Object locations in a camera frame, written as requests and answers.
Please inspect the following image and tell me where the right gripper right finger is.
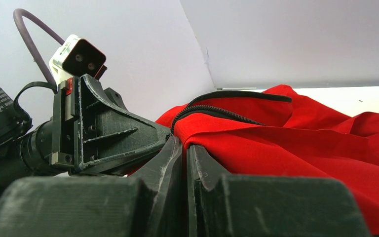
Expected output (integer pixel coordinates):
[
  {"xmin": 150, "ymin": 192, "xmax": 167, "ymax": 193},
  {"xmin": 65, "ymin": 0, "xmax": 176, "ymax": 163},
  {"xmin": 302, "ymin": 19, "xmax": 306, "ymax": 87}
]
[{"xmin": 187, "ymin": 145, "xmax": 371, "ymax": 237}]

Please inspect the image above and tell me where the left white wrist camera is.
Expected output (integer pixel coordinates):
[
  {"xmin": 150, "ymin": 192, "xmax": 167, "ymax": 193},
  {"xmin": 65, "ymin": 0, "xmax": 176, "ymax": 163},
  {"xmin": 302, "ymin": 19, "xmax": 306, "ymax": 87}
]
[{"xmin": 48, "ymin": 34, "xmax": 107, "ymax": 85}]

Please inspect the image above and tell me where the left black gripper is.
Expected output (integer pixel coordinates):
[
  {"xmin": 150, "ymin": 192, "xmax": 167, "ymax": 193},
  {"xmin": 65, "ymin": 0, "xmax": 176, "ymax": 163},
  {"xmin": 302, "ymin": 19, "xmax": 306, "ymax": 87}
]
[{"xmin": 49, "ymin": 75, "xmax": 170, "ymax": 174}]

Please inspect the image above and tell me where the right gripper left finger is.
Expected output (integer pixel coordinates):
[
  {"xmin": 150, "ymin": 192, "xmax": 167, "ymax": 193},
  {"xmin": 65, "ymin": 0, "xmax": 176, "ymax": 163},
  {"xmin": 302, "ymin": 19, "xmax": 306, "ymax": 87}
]
[{"xmin": 0, "ymin": 137, "xmax": 184, "ymax": 237}]

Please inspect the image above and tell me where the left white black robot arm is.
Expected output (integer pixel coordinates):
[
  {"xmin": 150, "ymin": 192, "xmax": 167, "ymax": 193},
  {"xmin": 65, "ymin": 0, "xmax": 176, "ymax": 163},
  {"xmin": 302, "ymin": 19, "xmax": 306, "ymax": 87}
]
[{"xmin": 0, "ymin": 74, "xmax": 171, "ymax": 197}]

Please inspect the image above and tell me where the red zip-up jacket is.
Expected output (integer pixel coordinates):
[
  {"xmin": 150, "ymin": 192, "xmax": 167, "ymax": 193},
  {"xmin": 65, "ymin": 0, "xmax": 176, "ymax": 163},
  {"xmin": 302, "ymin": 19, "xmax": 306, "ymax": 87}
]
[{"xmin": 156, "ymin": 84, "xmax": 379, "ymax": 235}]

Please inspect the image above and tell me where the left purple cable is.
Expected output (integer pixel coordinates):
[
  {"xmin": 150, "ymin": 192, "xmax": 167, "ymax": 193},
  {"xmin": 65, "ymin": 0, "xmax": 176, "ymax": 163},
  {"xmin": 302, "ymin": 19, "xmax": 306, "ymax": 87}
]
[{"xmin": 12, "ymin": 8, "xmax": 67, "ymax": 88}]

